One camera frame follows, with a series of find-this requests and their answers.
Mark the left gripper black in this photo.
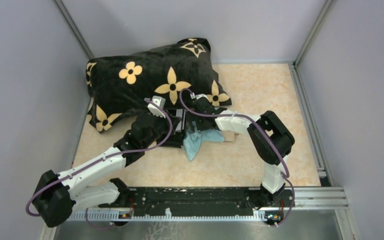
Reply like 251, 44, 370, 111
142, 108, 182, 149

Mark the light blue towel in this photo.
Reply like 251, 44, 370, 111
181, 129, 225, 162

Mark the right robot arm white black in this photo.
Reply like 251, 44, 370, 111
188, 93, 295, 206

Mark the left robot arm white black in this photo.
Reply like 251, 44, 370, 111
29, 113, 180, 228

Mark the black card holder box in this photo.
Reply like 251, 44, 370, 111
156, 108, 186, 148

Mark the black pillow with cream flowers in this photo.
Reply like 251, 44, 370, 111
85, 37, 232, 133

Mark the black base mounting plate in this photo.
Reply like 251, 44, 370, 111
97, 186, 296, 220

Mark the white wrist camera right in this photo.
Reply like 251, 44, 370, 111
194, 94, 209, 102

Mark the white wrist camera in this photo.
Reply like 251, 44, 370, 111
144, 95, 166, 118
194, 94, 209, 102

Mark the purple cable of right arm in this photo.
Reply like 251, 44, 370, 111
178, 88, 296, 228

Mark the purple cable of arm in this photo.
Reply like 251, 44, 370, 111
25, 97, 174, 231
178, 88, 296, 228

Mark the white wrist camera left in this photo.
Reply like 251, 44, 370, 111
144, 95, 166, 118

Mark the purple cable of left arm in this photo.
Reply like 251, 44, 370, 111
25, 97, 174, 231

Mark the aluminium frame rail front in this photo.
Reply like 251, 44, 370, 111
51, 187, 349, 227

